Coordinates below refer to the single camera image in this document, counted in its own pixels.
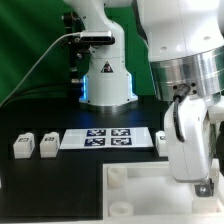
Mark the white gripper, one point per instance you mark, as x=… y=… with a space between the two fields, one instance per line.
x=190 y=160

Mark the white square tabletop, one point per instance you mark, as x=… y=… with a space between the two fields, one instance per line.
x=146 y=193

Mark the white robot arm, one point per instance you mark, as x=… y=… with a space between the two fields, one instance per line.
x=186 y=58

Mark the white marker plate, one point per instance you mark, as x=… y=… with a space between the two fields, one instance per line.
x=98 y=138

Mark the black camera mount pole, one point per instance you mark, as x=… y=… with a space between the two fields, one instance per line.
x=76 y=52

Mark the mounted depth camera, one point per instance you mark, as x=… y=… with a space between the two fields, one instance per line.
x=97 y=38

